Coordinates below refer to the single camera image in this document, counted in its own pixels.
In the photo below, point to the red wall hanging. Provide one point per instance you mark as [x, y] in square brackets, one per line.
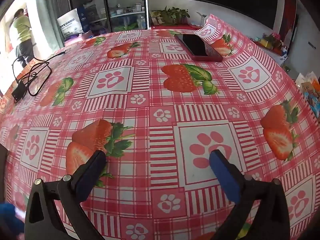
[288, 15]

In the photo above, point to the black smartphone in red case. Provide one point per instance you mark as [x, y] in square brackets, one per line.
[197, 45]

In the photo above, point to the white and blue bag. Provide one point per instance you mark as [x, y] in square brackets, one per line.
[71, 23]

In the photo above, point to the grey green curtain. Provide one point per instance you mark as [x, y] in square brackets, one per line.
[50, 17]

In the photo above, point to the strawberry print checked tablecloth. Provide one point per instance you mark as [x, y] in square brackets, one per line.
[155, 100]

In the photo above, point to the black power adapter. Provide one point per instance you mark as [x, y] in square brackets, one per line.
[19, 91]

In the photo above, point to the pile of snack packets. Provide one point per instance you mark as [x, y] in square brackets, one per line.
[310, 90]

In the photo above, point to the green potted plant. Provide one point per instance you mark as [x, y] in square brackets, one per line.
[172, 15]

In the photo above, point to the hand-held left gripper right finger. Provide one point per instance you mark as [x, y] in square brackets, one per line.
[225, 177]

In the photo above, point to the white folding stand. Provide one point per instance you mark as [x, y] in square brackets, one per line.
[202, 18]

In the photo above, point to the pink potted flowers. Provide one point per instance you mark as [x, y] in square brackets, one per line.
[272, 38]

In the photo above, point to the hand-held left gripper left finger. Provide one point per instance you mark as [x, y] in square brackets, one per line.
[90, 172]

